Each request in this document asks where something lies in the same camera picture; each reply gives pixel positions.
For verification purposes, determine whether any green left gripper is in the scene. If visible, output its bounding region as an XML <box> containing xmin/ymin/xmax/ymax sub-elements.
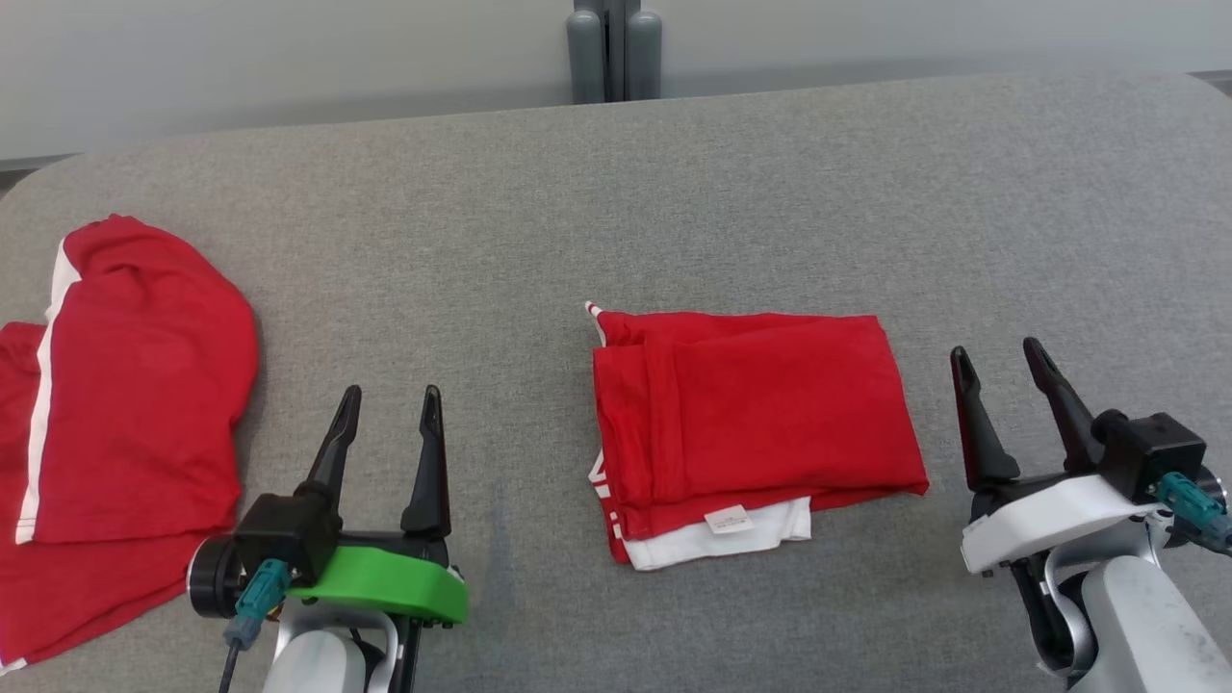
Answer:
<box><xmin>287</xmin><ymin>385</ymin><xmax>471</xmax><ymax>625</ymax></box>

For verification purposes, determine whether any right teal plug camera cable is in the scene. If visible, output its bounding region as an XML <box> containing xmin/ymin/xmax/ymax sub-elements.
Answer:
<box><xmin>1153</xmin><ymin>471</ymin><xmax>1232</xmax><ymax>556</ymax></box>

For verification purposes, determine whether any red Bulls 23 jersey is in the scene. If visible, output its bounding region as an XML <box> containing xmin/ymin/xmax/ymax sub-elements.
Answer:
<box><xmin>0</xmin><ymin>214</ymin><xmax>262</xmax><ymax>671</ymax></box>

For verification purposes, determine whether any red shirt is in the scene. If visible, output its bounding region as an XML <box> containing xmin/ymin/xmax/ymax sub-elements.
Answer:
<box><xmin>584</xmin><ymin>301</ymin><xmax>931</xmax><ymax>573</ymax></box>

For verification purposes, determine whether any left teal plug camera cable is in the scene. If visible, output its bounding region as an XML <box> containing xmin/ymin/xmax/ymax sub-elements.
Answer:
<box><xmin>218</xmin><ymin>559</ymin><xmax>292</xmax><ymax>693</ymax></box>

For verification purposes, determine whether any teal plug camera cable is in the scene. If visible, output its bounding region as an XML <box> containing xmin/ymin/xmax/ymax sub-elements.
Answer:
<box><xmin>218</xmin><ymin>559</ymin><xmax>292</xmax><ymax>693</ymax></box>
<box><xmin>1153</xmin><ymin>471</ymin><xmax>1232</xmax><ymax>556</ymax></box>

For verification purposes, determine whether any grey fabric sofa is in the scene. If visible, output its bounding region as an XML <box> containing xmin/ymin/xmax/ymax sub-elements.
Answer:
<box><xmin>0</xmin><ymin>72</ymin><xmax>1232</xmax><ymax>693</ymax></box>

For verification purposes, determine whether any grey partition post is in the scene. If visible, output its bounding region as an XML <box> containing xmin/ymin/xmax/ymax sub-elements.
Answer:
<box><xmin>565</xmin><ymin>0</ymin><xmax>664</xmax><ymax>105</ymax></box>

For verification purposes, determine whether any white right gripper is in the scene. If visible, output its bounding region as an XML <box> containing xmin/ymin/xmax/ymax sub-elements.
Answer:
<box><xmin>949</xmin><ymin>336</ymin><xmax>1171</xmax><ymax>577</ymax></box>

